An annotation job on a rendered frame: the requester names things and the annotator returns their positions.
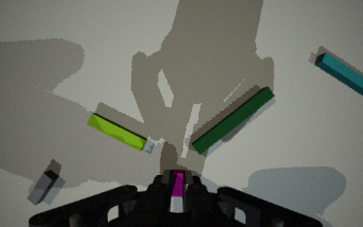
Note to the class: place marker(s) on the lime green rod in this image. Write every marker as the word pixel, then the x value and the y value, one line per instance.
pixel 116 131

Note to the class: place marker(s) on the grey rectangular block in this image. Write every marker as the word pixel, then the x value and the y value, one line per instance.
pixel 42 187

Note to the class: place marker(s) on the magenta block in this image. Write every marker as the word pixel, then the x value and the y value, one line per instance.
pixel 177 180

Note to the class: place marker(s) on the turquoise rod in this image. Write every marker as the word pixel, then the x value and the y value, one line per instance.
pixel 340 71

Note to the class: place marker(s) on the dark green rod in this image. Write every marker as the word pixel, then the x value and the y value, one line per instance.
pixel 232 120

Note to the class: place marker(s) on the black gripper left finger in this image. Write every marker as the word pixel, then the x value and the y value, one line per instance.
pixel 93 211

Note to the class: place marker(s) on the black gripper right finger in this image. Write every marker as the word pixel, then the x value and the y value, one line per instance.
pixel 258 212

